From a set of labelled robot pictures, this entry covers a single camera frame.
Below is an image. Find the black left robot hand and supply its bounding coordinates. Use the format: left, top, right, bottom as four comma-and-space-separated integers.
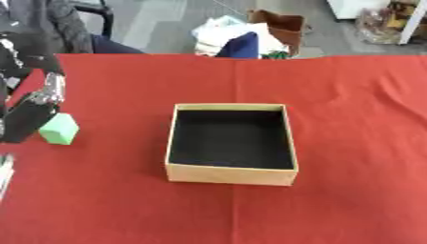
0, 31, 69, 144

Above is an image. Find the green block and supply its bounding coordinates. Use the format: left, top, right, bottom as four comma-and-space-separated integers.
36, 112, 82, 146

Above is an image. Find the tan cardboard box black inside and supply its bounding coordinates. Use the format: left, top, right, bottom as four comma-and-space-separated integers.
163, 102, 300, 188

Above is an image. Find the person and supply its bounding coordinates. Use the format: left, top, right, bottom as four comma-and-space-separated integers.
0, 0, 147, 55

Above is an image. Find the black chair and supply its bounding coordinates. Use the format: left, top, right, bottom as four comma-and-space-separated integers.
70, 0, 117, 41

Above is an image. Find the white cloth pile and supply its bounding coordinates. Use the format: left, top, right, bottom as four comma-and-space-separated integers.
190, 14, 291, 60

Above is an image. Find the navy blue cloth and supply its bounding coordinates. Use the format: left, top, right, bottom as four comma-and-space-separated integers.
214, 30, 262, 60

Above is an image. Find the brown bag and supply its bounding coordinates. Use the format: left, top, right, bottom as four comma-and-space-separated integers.
247, 9, 309, 58

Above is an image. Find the white cabinet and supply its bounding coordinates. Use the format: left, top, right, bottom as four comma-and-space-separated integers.
325, 0, 393, 21

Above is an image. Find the clear plastic bag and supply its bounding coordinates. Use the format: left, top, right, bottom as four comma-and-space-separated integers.
354, 1, 427, 46

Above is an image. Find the white table leg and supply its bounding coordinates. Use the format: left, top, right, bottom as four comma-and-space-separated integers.
396, 0, 427, 46

